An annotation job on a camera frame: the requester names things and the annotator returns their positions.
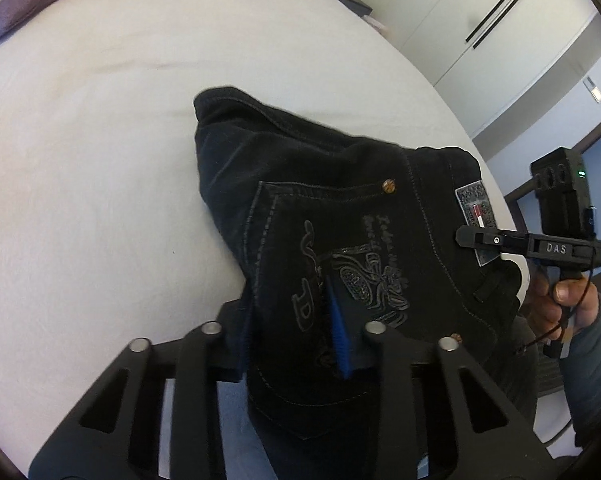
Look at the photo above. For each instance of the person's right hand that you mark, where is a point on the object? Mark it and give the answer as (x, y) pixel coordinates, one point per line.
(565, 305)

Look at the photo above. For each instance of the bed with white sheet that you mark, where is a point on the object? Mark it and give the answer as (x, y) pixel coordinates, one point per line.
(105, 135)

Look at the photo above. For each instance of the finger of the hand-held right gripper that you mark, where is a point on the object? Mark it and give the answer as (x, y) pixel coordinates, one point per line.
(490, 240)

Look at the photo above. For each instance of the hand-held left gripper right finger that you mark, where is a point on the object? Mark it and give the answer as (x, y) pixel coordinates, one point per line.
(338, 340)

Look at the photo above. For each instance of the person's right forearm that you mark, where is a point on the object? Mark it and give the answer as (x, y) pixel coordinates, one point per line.
(598, 375)

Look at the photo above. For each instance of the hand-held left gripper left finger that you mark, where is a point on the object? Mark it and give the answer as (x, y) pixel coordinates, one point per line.
(200, 365)

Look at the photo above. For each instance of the wall switch plate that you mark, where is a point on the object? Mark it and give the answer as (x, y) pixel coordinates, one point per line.
(594, 90)

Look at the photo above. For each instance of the black denim pants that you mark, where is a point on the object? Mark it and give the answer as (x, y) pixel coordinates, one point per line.
(305, 185)

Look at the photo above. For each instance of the purple cushion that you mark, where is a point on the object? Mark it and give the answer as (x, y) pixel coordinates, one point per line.
(10, 10)

